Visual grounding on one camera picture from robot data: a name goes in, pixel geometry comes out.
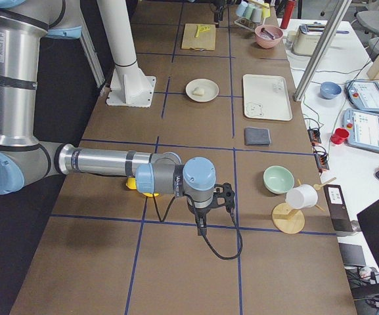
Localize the cream toaster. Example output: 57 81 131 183
292 24 325 56

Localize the black box white label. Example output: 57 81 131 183
324 184 355 237

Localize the upper yellow lemon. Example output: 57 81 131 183
125 177 137 190

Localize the wooden cutting board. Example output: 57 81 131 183
181 24 216 51

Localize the upper teach pendant tablet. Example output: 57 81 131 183
346 79 379 114

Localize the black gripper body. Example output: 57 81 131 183
213 6 224 23
186 195 213 236

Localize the grey folded cloth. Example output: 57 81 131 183
244 127 271 146

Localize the white bear serving tray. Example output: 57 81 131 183
242 74 292 121

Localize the lower yellow lemon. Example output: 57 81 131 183
142 193 160 198

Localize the cream round plate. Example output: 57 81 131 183
185 78 219 102

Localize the black power strip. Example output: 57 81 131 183
307 128 330 174

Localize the pink bowl with ice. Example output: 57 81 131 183
255 24 283 49

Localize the light blue cup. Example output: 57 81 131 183
236 1 248 17

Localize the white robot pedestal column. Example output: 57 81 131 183
97 0 156 108

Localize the lower teach pendant tablet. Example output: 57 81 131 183
342 108 379 153

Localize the yellow cup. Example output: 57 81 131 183
261 7 271 20

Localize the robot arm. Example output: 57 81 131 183
210 0 239 27
0 1 219 235

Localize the aluminium camera post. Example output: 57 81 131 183
293 0 352 102

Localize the wooden mug stand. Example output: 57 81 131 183
272 177 336 234

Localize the yellow lemon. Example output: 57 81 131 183
125 177 137 190
142 193 160 198

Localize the white mug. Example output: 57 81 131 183
285 184 318 209

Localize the white steamed bun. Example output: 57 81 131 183
191 87 205 98

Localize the blue bowl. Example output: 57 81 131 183
320 81 342 100

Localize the teach pendant tablet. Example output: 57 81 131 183
346 79 379 114
342 108 379 153

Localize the red cup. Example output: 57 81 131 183
330 128 349 145

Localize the green bowl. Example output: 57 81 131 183
263 165 294 194

